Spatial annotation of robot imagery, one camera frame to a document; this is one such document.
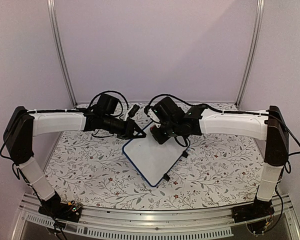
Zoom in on aluminium frame post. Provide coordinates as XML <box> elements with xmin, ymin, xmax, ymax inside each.
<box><xmin>235</xmin><ymin>0</ymin><xmax>265</xmax><ymax>109</ymax></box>
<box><xmin>46</xmin><ymin>0</ymin><xmax>78</xmax><ymax>106</ymax></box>

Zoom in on front aluminium rail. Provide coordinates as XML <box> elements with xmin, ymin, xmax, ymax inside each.
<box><xmin>11</xmin><ymin>193</ymin><xmax>300</xmax><ymax>240</ymax></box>

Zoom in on small blue-framed whiteboard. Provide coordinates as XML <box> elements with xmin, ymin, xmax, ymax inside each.
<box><xmin>122</xmin><ymin>123</ymin><xmax>188</xmax><ymax>187</ymax></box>

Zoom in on right aluminium frame post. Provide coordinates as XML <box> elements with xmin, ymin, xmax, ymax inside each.
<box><xmin>235</xmin><ymin>0</ymin><xmax>265</xmax><ymax>109</ymax></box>

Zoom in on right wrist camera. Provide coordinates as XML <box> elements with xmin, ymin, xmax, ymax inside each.
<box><xmin>144</xmin><ymin>105</ymin><xmax>164</xmax><ymax>129</ymax></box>

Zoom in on left aluminium frame post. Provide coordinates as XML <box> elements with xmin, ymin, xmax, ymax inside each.
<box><xmin>46</xmin><ymin>0</ymin><xmax>78</xmax><ymax>106</ymax></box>

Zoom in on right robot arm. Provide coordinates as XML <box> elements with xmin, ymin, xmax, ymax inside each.
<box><xmin>144</xmin><ymin>94</ymin><xmax>294</xmax><ymax>223</ymax></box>

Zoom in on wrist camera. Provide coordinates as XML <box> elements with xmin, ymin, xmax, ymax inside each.
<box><xmin>124</xmin><ymin>104</ymin><xmax>140</xmax><ymax>121</ymax></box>
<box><xmin>144</xmin><ymin>105</ymin><xmax>164</xmax><ymax>129</ymax></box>

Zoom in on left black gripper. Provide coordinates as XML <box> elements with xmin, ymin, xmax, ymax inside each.
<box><xmin>102</xmin><ymin>114</ymin><xmax>147</xmax><ymax>141</ymax></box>

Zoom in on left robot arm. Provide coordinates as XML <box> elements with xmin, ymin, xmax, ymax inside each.
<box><xmin>1</xmin><ymin>90</ymin><xmax>146</xmax><ymax>223</ymax></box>

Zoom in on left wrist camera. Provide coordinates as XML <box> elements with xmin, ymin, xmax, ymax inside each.
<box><xmin>124</xmin><ymin>104</ymin><xmax>140</xmax><ymax>121</ymax></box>

